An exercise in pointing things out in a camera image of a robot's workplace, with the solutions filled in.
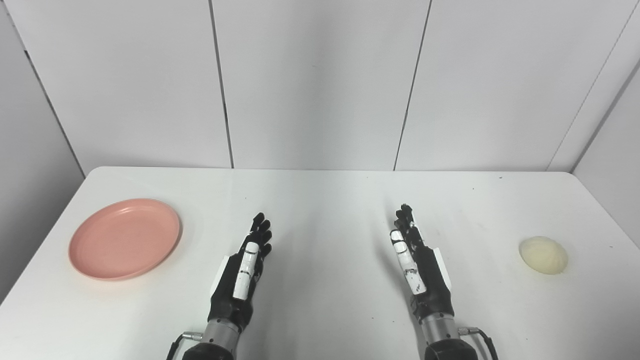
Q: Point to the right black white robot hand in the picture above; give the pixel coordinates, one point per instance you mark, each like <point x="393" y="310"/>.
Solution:
<point x="434" y="287"/>

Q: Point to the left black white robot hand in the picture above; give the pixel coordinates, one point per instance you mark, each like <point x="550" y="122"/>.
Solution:
<point x="227" y="295"/>

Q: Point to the pale yellow steamed bun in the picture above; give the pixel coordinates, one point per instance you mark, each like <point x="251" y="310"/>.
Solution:
<point x="544" y="255"/>

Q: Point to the pink round plate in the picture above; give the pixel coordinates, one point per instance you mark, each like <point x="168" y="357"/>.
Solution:
<point x="125" y="239"/>

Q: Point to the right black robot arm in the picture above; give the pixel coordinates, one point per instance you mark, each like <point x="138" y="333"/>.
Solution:
<point x="447" y="345"/>

